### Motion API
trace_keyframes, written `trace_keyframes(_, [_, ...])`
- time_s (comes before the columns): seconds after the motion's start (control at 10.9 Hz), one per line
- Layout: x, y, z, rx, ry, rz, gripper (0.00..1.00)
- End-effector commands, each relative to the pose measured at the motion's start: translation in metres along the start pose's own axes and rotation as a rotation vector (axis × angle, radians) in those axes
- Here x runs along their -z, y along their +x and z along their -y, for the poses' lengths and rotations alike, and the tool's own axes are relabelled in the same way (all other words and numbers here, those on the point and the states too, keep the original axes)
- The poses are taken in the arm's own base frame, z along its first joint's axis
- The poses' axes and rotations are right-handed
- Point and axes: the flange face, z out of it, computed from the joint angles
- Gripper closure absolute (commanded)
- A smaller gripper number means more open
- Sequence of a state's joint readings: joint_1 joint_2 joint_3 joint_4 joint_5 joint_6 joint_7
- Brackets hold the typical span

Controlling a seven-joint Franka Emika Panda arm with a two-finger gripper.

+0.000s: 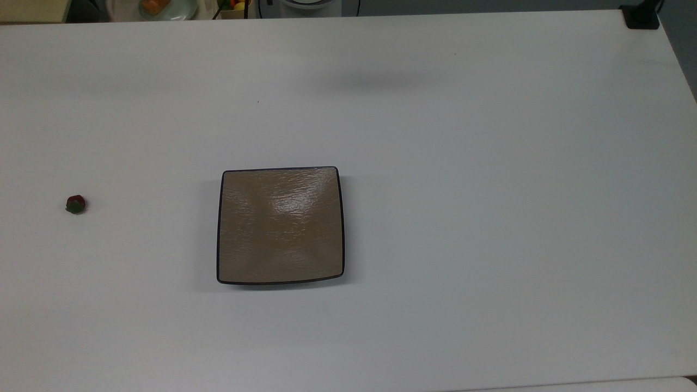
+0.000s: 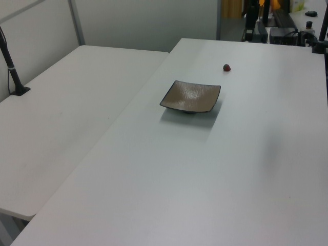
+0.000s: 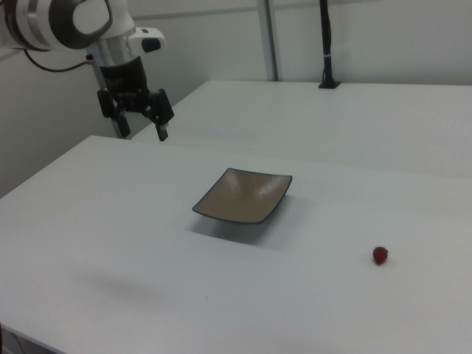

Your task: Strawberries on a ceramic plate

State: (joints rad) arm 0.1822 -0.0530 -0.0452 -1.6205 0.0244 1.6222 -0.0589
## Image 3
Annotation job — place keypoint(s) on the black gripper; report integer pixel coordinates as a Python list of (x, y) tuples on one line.
[(123, 79)]

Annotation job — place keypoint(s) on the red strawberry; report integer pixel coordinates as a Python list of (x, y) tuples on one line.
[(380, 256)]

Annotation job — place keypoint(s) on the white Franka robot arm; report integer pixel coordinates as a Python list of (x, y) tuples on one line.
[(44, 22)]

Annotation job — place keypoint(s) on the square brown ceramic plate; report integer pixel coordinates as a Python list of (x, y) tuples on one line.
[(239, 195)]

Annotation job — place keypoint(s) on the black table clamp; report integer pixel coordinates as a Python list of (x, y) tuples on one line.
[(327, 37)]

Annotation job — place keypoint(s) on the grey metal frame post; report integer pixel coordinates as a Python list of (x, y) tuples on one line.
[(271, 37)]

